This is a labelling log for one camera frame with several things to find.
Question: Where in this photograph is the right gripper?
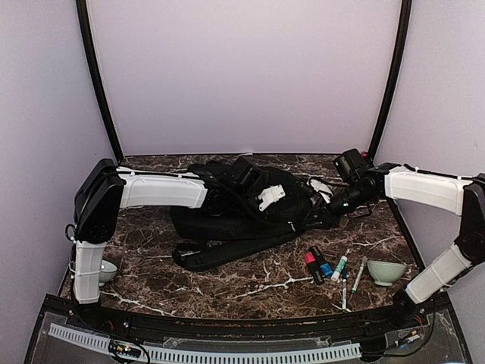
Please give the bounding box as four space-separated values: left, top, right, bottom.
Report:
302 184 373 230

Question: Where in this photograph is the black student bag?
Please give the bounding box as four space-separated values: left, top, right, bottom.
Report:
169 158 315 272

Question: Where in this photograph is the pink highlighter marker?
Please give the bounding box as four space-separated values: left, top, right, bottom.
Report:
304 252 324 285

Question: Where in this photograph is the blue highlighter marker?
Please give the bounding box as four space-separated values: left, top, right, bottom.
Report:
309 246 333 278

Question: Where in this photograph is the green whiteboard pen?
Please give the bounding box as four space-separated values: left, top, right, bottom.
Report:
351 256 368 296

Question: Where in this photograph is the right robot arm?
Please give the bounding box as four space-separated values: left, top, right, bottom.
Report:
307 163 484 329

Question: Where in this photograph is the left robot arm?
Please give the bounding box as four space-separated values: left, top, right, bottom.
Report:
66 158 229 331

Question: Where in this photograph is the right pale green bowl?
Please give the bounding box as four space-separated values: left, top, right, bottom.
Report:
367 260 406 287

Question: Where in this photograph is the pale green bowl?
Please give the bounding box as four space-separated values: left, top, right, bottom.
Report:
99 259 118 284
367 260 406 287

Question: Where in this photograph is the left pale green bowl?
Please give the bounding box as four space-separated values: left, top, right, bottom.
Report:
99 259 118 284

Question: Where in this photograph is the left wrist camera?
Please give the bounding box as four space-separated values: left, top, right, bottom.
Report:
227 158 286 212

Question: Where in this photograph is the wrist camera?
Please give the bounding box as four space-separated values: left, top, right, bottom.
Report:
306 148 374 202
227 158 286 212

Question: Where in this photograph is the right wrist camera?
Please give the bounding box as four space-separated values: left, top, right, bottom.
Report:
306 148 374 202

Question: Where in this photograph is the black front rail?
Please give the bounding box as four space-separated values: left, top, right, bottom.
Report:
41 294 433 342

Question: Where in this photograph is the white slotted cable duct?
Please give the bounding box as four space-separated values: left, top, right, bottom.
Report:
48 324 361 363

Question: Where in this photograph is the right black frame post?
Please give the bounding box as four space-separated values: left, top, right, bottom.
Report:
368 0 412 160

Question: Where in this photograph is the black frame post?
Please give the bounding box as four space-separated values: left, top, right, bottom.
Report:
368 0 412 160
75 0 124 162

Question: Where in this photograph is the left black frame post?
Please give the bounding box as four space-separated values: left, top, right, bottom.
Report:
75 0 124 162

